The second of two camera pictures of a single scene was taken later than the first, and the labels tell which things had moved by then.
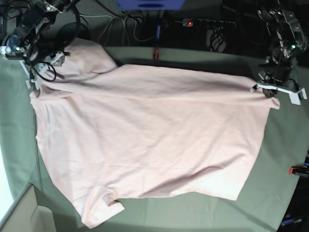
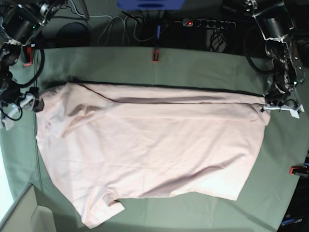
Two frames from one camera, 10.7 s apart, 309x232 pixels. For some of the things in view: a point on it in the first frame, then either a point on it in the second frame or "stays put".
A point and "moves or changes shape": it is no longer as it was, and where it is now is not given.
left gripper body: (35, 70) to (25, 100)
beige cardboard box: (25, 215) stays put
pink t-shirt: (109, 132) moves or changes shape
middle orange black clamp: (155, 55) stays put
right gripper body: (271, 86) to (278, 101)
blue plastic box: (150, 5) stays put
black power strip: (192, 22) stays put
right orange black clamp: (301, 170) stays put
